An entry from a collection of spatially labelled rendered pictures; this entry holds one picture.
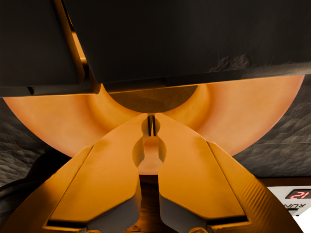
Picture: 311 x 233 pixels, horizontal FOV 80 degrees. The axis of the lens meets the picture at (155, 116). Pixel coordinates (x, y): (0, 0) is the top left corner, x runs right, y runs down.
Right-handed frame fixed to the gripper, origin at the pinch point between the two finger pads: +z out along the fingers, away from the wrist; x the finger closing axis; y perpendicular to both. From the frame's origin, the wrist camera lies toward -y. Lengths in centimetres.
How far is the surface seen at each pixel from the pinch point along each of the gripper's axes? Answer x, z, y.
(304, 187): 30.5, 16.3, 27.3
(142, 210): -1.9, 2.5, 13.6
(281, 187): 25.6, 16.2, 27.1
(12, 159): -27.2, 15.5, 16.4
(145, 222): -1.5, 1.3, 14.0
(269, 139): 13.8, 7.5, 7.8
